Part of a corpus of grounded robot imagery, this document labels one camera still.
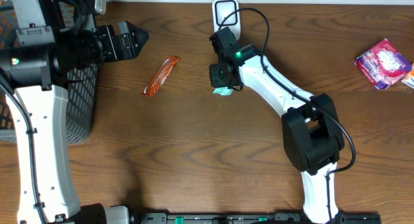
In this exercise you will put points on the orange brown snack bar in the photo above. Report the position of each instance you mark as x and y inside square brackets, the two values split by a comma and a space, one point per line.
[160, 76]

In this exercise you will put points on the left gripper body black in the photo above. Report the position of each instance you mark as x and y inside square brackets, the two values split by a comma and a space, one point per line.
[108, 43]

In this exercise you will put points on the red purple snack bag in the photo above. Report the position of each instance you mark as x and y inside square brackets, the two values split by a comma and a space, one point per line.
[383, 65]

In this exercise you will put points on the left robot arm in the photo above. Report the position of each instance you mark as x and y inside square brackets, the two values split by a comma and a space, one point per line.
[55, 38]

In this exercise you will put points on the grey plastic mesh basket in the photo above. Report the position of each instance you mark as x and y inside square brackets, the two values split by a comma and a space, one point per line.
[81, 92]

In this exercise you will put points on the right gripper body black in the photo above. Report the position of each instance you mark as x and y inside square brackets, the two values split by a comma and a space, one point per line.
[218, 78]

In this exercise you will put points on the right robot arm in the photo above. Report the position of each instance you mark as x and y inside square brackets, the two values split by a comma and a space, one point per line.
[311, 138]

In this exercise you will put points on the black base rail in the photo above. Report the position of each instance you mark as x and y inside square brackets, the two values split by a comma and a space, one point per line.
[278, 217]

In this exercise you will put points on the orange juice carton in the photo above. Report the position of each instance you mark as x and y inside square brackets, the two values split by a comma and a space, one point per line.
[409, 78]

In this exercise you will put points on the teal snack packet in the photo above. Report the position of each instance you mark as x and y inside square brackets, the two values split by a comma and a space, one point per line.
[223, 91]

